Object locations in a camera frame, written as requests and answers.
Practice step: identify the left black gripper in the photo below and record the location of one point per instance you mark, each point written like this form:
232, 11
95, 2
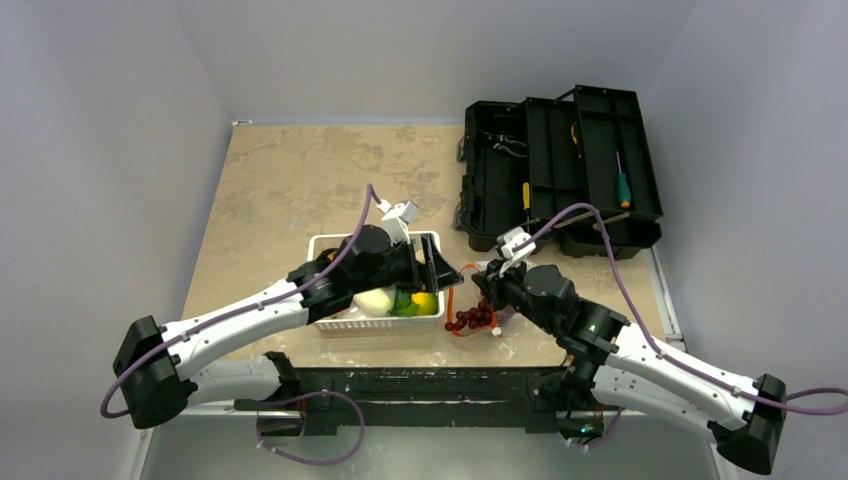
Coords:
438, 273

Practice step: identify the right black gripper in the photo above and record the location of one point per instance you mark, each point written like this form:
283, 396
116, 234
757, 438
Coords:
494, 278

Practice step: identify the orange fruit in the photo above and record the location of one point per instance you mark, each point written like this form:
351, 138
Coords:
426, 303

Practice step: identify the clear zip top bag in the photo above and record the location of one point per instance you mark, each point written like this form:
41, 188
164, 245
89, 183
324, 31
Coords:
466, 296

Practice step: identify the green cucumber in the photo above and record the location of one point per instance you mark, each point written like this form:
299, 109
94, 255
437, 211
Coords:
404, 305

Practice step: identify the purple grape bunch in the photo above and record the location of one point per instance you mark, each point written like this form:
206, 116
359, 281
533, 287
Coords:
464, 322

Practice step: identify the white radish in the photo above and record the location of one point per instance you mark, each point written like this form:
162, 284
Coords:
378, 302

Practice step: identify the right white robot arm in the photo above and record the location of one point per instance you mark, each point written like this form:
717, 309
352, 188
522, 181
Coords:
614, 362

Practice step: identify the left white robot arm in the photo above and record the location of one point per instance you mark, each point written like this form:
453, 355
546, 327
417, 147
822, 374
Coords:
157, 367

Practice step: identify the white plastic basket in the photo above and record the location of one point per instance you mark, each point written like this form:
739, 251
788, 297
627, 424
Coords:
354, 318

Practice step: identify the black open toolbox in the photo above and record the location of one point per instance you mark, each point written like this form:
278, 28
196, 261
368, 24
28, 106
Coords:
577, 195

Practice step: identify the black pliers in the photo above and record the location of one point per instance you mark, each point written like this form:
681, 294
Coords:
507, 145

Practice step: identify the yellow black tool in tray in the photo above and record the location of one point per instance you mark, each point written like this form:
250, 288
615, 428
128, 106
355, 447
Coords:
575, 139

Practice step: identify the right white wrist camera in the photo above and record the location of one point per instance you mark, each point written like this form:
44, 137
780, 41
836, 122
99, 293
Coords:
514, 247

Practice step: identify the yellow handled screwdriver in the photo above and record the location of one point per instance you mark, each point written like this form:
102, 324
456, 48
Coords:
526, 201

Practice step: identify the black base frame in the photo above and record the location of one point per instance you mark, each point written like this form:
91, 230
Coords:
537, 400

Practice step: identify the green handled screwdriver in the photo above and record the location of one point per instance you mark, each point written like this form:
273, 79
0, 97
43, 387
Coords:
623, 191

